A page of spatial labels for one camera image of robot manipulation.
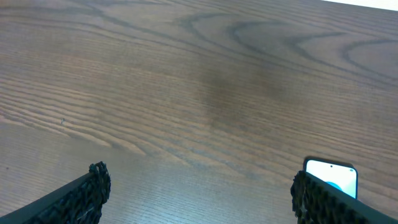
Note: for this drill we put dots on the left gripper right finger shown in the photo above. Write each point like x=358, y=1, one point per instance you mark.
x=317, y=202

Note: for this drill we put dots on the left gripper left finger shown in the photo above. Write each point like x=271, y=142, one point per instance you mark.
x=79, y=201

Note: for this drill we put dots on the Samsung Galaxy smartphone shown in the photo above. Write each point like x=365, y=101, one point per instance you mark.
x=341, y=175

